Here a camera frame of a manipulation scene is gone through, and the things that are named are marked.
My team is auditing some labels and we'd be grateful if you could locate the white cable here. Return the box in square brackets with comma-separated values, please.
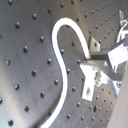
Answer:
[39, 17, 92, 128]

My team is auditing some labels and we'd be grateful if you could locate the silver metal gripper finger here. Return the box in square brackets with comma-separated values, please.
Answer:
[82, 41, 128, 90]

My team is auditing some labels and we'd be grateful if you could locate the small grey clip mount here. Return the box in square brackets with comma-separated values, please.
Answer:
[89, 37, 100, 52]

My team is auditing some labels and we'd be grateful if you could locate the white clip at edge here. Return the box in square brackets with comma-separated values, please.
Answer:
[116, 10, 128, 42]

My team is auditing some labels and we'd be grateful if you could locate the white cable clip bracket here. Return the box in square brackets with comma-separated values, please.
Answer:
[80, 60, 111, 101]

